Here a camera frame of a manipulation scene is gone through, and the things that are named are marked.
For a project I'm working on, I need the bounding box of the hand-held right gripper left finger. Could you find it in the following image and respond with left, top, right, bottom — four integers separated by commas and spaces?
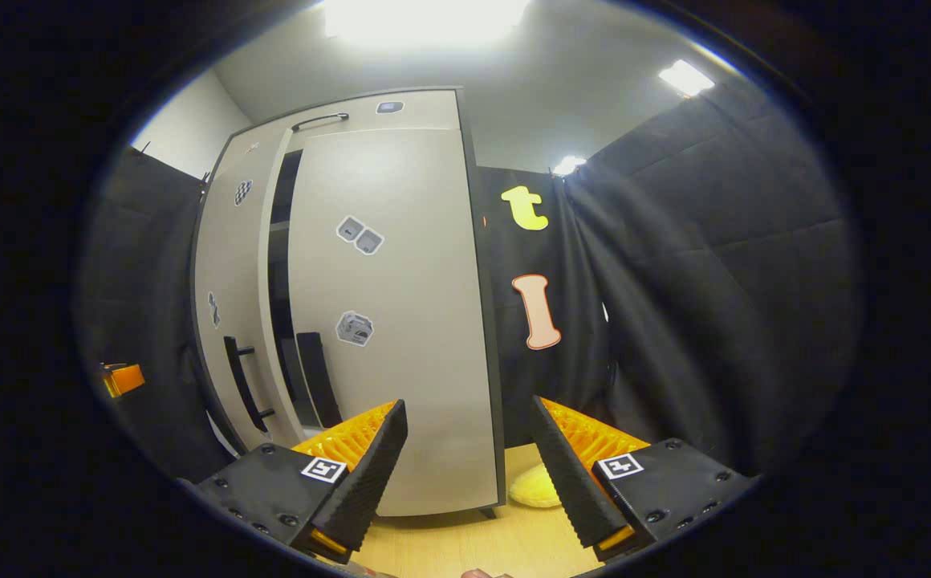
195, 399, 409, 565

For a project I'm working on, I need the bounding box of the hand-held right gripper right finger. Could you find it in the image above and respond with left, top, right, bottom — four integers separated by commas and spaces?
530, 395, 758, 563

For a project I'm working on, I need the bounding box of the grey cabinet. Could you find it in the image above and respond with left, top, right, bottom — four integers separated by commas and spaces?
191, 87, 508, 521

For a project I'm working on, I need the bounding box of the grey cabinet drawer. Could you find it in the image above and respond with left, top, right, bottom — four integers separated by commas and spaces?
253, 88, 463, 153

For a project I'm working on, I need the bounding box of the yellow soft toy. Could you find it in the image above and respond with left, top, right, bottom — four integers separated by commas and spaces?
510, 463, 563, 509

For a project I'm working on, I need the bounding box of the black backdrop cloth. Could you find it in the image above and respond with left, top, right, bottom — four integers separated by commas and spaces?
80, 76, 864, 482

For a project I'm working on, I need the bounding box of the black door handle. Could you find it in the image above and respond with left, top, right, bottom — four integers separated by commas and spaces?
223, 336, 277, 435
295, 331, 344, 429

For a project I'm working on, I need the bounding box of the black drawer handle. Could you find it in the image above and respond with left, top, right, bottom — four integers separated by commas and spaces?
291, 113, 350, 133

